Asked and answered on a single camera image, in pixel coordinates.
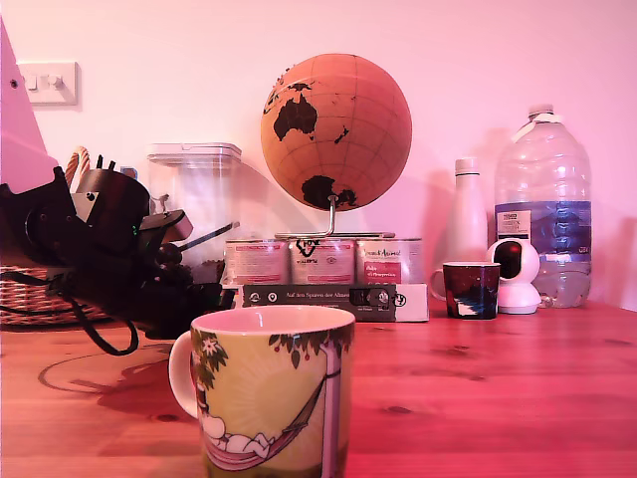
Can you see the black coffee scoop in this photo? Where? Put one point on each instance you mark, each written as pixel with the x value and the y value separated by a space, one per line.
pixel 209 236

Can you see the white light switch plate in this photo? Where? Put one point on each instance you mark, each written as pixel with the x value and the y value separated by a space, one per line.
pixel 55 82

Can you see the small dark illustrated mug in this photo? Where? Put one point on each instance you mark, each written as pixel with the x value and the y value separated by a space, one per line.
pixel 473 290

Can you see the blue white card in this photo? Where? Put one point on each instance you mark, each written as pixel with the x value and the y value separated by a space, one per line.
pixel 130 173

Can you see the grey white cardboard box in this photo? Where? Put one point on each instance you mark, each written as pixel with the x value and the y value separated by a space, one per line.
pixel 318 298

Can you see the clear plastic storage container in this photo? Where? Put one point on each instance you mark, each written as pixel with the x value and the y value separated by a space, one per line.
pixel 209 189

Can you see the yellow illustrated mug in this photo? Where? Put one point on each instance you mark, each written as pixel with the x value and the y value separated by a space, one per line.
pixel 269 388

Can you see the large clear water bottle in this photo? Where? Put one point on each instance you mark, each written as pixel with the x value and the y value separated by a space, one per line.
pixel 547 173

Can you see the small white round camera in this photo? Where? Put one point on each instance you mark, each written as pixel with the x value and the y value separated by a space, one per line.
pixel 522 278

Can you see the cork globe on metal stand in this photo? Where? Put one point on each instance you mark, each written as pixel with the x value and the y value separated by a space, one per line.
pixel 343 128

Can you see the white insulated bottle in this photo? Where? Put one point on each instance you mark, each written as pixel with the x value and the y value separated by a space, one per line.
pixel 467 218

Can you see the black pen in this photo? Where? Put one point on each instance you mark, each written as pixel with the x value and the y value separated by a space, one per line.
pixel 111 167
pixel 100 164

